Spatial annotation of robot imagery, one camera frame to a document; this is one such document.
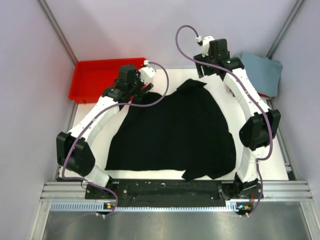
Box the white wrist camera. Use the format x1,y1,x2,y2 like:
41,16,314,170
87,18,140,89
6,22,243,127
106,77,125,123
138,60,157,85
195,36,215,57

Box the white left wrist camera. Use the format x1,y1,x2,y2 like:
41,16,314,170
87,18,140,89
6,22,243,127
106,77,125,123
138,60,157,85

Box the black t-shirt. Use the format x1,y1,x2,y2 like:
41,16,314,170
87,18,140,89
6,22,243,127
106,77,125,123
106,79,236,181

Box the red plastic bin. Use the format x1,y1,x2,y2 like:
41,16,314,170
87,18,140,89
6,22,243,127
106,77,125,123
68,57,146,104

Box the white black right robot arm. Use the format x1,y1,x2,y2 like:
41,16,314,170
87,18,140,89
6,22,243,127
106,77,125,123
193,36,281,198

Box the aluminium frame rail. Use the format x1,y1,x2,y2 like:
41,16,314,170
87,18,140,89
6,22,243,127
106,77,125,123
36,0,78,67

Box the light blue folded t-shirt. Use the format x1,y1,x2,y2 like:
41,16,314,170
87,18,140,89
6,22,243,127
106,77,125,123
236,52,283,97

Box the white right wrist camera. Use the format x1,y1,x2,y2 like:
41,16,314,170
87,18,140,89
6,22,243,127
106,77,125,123
195,36,215,57

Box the red folded t-shirt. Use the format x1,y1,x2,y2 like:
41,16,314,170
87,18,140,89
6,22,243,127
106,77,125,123
258,92,275,99

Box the purple cable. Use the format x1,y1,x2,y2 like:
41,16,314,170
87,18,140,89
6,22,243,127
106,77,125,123
60,60,171,220
175,24,274,218

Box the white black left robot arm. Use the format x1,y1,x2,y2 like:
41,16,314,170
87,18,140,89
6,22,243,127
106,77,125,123
56,60,156,199

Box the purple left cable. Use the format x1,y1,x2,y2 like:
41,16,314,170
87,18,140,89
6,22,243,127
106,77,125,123
60,60,171,220

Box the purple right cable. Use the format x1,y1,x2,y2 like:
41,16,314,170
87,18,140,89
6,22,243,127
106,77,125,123
175,24,274,218

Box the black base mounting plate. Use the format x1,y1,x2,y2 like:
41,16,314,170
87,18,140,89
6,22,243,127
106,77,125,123
85,179,263,207

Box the aluminium right corner post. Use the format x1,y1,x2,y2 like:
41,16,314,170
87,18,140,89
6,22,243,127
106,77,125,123
266,0,306,59

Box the grey slotted cable duct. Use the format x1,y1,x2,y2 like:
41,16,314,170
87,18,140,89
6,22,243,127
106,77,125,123
50,201,252,213

